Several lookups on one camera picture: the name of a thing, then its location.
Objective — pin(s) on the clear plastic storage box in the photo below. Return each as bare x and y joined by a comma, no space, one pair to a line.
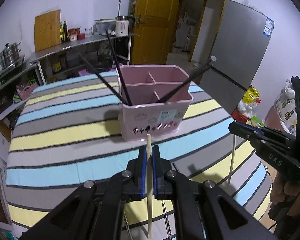
102,26

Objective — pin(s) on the yellow snack bag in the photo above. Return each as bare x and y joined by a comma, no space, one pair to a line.
251,95

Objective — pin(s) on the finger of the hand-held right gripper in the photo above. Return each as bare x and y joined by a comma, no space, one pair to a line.
277,135
242,130

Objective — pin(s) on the silver metal chopstick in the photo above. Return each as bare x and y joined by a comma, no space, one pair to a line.
166,220

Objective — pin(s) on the pink plastic basket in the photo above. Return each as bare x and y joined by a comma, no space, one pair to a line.
145,120

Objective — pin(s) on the striped tablecloth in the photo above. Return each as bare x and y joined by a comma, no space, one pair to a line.
65,130

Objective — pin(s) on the green packet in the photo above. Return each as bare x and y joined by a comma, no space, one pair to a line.
257,122

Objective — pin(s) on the white plastic bag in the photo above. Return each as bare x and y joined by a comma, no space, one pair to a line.
246,108

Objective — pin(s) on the steel steamer pot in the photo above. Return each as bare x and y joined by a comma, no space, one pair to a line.
8,55

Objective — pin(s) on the pink box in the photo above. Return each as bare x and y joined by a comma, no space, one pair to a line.
272,120

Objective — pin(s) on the person's right hand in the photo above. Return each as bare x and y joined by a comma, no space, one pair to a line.
276,192

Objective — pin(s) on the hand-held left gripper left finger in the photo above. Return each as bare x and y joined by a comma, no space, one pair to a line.
142,175

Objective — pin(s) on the black stove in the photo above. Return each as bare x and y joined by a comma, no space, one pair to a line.
5,74

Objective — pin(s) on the white electric kettle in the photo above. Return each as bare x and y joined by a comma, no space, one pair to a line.
121,27

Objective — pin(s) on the wooden chopstick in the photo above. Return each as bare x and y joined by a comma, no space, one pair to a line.
232,160
149,170

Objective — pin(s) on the steel kitchen counter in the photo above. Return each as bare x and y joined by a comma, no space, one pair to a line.
90,40

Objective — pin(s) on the mop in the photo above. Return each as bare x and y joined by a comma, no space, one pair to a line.
187,40

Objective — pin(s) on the grey refrigerator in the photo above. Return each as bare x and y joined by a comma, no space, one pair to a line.
240,42

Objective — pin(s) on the red crate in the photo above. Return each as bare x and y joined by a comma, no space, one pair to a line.
240,118

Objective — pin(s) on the dark oil bottle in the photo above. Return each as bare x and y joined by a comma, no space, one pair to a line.
65,32
61,33

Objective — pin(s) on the small pink basket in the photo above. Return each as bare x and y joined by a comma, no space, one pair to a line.
27,92

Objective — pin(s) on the wooden cutting board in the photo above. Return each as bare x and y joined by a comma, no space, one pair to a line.
47,30

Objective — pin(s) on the yellow wooden door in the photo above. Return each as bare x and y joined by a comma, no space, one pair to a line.
155,30

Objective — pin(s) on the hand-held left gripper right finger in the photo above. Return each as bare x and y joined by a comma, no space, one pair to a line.
155,175

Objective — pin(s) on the red lidded jar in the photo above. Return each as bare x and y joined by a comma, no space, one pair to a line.
73,35
82,36

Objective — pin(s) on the pineapple print bag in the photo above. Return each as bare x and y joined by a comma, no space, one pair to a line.
287,112

